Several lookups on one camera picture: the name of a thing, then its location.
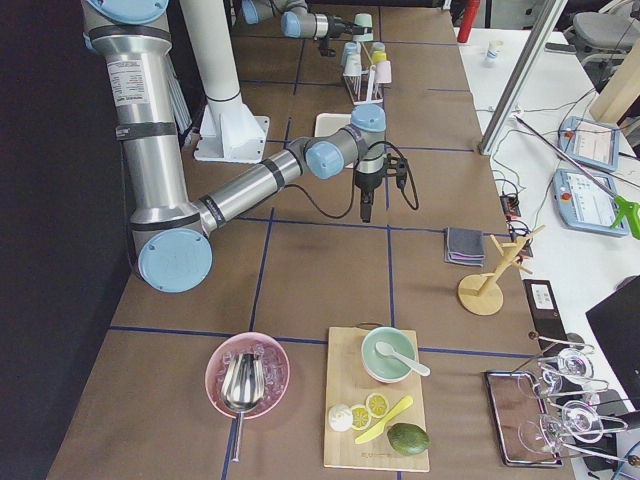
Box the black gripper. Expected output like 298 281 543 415
327 15 353 36
355 169 384 222

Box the mint green cup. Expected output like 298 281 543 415
352 13 373 42

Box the beige rabbit serving tray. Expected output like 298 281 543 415
313 113 351 137

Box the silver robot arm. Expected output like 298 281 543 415
82 1 386 293
241 0 354 39

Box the blue cup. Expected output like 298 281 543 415
341 42 359 67

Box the beige cup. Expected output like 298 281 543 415
343 52 362 78

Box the yellow cup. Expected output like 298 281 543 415
371 50 387 65

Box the pink cup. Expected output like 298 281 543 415
374 60 392 85

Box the white paper cup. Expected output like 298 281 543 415
484 39 503 66

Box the black framed metal tray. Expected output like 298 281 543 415
484 370 563 468

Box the grey folded cloth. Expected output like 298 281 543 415
444 227 485 267

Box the red fire extinguisher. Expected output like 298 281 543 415
457 0 481 44

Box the wooden mug tree stand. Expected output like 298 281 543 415
457 225 545 316

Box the white spoon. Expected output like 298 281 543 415
375 341 431 377

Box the green ceramic bowl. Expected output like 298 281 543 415
361 326 418 384

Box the wooden cutting board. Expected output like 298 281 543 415
324 327 430 472

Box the pink ice bowl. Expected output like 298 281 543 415
204 332 290 419

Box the lemon slice upper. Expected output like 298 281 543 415
365 392 390 419

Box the lemon slice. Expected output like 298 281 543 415
365 392 390 419
350 404 372 431

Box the teach pendant near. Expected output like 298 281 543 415
553 168 630 237

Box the teach pendant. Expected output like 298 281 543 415
553 168 630 237
558 116 620 173

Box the black label box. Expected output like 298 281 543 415
523 279 567 340

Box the lemon slice lower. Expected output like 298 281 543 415
350 404 372 431

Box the metal ice scoop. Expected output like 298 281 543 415
221 353 265 462

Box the yellow plastic knife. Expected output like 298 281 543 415
354 395 414 445

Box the teach pendant far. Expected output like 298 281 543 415
558 116 620 173

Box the green avocado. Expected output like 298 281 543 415
387 423 431 456

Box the green spray nozzle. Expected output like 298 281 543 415
611 195 640 239

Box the wine glass upper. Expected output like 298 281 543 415
520 347 609 400

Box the wine glass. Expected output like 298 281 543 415
520 347 609 400
517 400 629 461

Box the grey office chair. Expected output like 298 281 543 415
544 1 639 66

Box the black laptop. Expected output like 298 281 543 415
586 277 639 409

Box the wine glass lower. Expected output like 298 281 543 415
517 400 629 461

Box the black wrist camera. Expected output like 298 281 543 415
387 155 409 191

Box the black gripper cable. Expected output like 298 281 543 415
282 141 420 220

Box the white wire cup rack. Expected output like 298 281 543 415
342 42 383 105

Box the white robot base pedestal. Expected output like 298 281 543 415
181 0 269 163

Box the grey aluminium post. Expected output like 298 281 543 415
478 0 567 155

